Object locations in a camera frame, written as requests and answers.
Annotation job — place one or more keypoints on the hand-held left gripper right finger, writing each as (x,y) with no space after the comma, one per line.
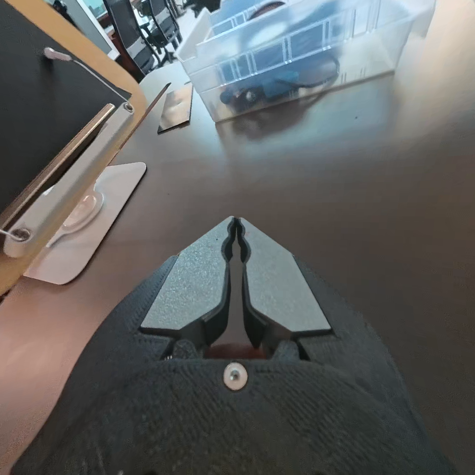
(282,293)

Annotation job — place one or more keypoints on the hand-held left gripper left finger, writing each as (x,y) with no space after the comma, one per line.
(189,293)

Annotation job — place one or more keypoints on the silver board stand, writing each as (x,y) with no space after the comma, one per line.
(118,185)

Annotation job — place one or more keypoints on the dark flat plate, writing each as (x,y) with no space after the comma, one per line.
(176,111)

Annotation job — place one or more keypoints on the black round device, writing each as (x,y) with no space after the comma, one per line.
(241,98)

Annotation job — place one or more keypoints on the blue device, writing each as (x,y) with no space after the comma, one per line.
(278,85)

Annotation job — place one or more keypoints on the clear plastic storage bin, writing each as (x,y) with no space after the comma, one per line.
(363,48)

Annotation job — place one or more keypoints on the black board with wooden edge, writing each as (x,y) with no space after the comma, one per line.
(37,74)

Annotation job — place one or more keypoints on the black office chair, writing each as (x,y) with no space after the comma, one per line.
(126,33)
(163,26)

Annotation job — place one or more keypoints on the white partition panel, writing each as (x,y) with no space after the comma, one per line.
(92,26)

